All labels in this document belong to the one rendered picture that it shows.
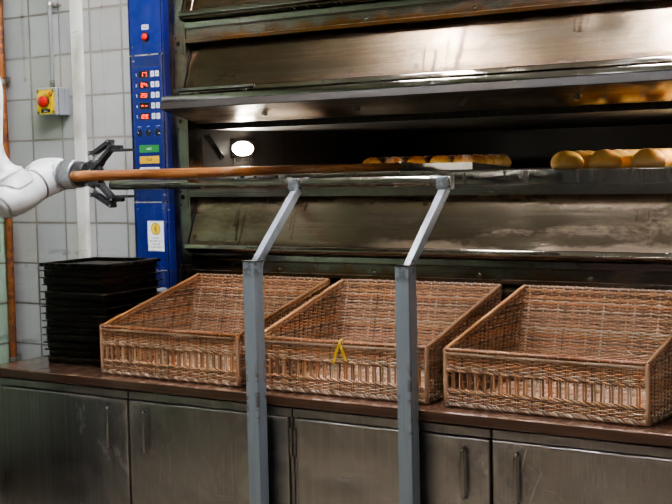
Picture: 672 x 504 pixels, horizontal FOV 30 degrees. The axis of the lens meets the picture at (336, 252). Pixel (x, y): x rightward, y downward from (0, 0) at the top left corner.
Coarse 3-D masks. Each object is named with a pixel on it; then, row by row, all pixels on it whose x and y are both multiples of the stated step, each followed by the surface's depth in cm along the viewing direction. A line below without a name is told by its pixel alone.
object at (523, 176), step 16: (240, 176) 415; (256, 176) 411; (272, 176) 408; (288, 176) 404; (304, 176) 401; (320, 176) 397; (336, 176) 394; (464, 176) 369; (480, 176) 367; (496, 176) 364; (512, 176) 361; (528, 176) 358; (544, 176) 355; (560, 176) 353; (576, 176) 350; (592, 176) 348; (608, 176) 345; (624, 176) 343; (640, 176) 340; (656, 176) 338
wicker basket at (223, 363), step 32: (192, 288) 421; (224, 288) 417; (288, 288) 402; (320, 288) 390; (128, 320) 397; (160, 320) 409; (192, 320) 422; (224, 320) 414; (128, 352) 382; (160, 352) 374; (192, 352) 419; (224, 352) 360; (224, 384) 360
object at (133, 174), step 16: (80, 176) 341; (96, 176) 346; (112, 176) 351; (128, 176) 356; (144, 176) 362; (160, 176) 368; (176, 176) 374; (192, 176) 380; (208, 176) 387; (224, 176) 394
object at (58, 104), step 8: (40, 88) 454; (48, 88) 451; (56, 88) 449; (64, 88) 453; (48, 96) 451; (56, 96) 450; (64, 96) 453; (48, 104) 451; (56, 104) 450; (64, 104) 453; (40, 112) 454; (48, 112) 451; (56, 112) 450; (64, 112) 453
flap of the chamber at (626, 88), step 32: (288, 96) 385; (320, 96) 378; (352, 96) 372; (384, 96) 366; (416, 96) 362; (448, 96) 358; (480, 96) 354; (512, 96) 351; (544, 96) 347; (608, 96) 340; (640, 96) 337
